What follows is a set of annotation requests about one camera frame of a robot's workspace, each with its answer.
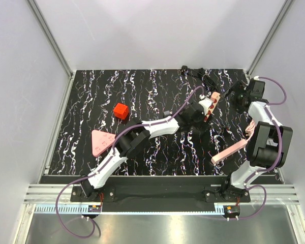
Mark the pink power strip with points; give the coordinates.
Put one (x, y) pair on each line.
(229, 151)

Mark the pink triangular socket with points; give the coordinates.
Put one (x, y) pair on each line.
(101, 141)

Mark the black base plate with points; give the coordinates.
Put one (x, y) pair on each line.
(148, 193)

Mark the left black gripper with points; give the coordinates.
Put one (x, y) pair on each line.
(202, 118)

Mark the black plug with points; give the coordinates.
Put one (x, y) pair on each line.
(184, 69)

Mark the red cube socket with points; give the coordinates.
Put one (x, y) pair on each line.
(121, 111)

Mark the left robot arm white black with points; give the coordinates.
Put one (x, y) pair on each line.
(131, 141)

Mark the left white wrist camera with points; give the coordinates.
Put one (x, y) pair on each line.
(205, 102)

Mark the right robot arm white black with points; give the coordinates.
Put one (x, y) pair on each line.
(268, 145)

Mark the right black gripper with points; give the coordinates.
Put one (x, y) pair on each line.
(238, 88)

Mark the wooden socket strip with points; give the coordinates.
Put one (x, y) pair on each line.
(215, 97)

